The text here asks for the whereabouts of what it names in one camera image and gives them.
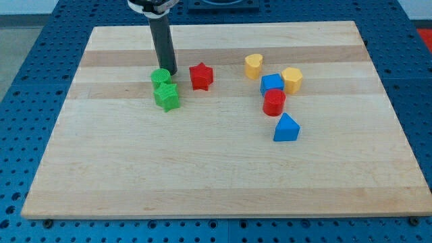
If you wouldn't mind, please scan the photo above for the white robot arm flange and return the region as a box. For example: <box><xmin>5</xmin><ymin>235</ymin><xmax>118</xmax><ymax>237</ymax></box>
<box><xmin>127</xmin><ymin>0</ymin><xmax>180</xmax><ymax>19</ymax></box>

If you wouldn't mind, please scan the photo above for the red star block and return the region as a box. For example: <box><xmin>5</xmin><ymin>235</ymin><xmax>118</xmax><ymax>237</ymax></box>
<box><xmin>189</xmin><ymin>62</ymin><xmax>214</xmax><ymax>91</ymax></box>

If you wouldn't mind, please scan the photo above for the green star block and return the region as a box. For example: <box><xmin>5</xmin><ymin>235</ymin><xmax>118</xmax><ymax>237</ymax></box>
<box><xmin>153</xmin><ymin>83</ymin><xmax>180</xmax><ymax>112</ymax></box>

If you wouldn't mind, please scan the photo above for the light wooden board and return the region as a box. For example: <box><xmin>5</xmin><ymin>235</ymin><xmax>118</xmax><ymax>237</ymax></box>
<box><xmin>21</xmin><ymin>21</ymin><xmax>431</xmax><ymax>219</ymax></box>

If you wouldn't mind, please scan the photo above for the red cylinder block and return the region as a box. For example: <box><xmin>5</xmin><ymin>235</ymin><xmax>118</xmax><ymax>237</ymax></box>
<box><xmin>263</xmin><ymin>88</ymin><xmax>286</xmax><ymax>116</ymax></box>

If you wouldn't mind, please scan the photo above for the yellow heart block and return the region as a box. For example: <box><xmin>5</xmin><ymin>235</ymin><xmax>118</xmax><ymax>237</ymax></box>
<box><xmin>244</xmin><ymin>53</ymin><xmax>263</xmax><ymax>80</ymax></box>

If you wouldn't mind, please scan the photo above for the blue cube block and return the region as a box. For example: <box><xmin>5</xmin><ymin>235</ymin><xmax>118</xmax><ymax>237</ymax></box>
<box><xmin>260</xmin><ymin>74</ymin><xmax>284</xmax><ymax>96</ymax></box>

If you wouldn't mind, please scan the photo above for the blue triangle block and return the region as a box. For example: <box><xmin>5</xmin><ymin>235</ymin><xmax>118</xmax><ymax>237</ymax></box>
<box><xmin>273</xmin><ymin>113</ymin><xmax>300</xmax><ymax>142</ymax></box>

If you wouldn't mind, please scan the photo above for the green cylinder block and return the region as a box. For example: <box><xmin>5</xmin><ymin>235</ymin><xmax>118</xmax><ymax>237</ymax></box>
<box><xmin>151</xmin><ymin>68</ymin><xmax>171</xmax><ymax>90</ymax></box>

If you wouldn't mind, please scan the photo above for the yellow hexagon block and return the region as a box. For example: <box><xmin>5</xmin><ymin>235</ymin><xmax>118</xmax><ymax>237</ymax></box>
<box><xmin>281</xmin><ymin>67</ymin><xmax>303</xmax><ymax>95</ymax></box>

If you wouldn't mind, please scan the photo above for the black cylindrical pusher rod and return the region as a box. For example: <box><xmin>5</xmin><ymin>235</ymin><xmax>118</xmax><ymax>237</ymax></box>
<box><xmin>148</xmin><ymin>15</ymin><xmax>178</xmax><ymax>76</ymax></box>

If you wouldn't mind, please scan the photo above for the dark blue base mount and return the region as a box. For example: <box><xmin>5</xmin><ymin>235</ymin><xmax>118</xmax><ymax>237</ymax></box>
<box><xmin>185</xmin><ymin>0</ymin><xmax>260</xmax><ymax>12</ymax></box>

